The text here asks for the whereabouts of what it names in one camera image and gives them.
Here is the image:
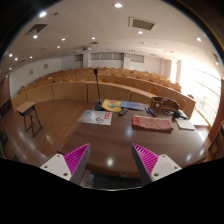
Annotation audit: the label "brown cardboard box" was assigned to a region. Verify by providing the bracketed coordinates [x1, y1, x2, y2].
[150, 96, 179, 111]

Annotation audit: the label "long curved wooden desk row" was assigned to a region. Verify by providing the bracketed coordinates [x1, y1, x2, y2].
[11, 80, 197, 119]

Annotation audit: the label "blue paper sheet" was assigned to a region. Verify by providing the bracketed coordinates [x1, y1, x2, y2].
[120, 101, 144, 111]

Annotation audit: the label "black remote control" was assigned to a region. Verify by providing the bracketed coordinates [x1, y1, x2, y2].
[118, 108, 128, 116]

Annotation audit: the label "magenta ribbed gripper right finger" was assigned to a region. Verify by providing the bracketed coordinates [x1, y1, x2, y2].
[132, 143, 181, 185]

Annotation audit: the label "black device beside box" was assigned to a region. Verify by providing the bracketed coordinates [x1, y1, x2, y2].
[173, 111, 189, 120]

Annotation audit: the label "folded red towel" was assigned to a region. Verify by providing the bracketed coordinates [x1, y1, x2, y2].
[131, 115, 173, 132]

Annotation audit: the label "black desk microphone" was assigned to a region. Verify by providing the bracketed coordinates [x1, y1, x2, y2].
[94, 68, 104, 111]

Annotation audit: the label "blue and red markers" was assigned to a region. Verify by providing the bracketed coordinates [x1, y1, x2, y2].
[145, 107, 156, 117]

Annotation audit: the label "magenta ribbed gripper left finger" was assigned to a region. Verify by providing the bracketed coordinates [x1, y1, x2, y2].
[41, 143, 91, 185]

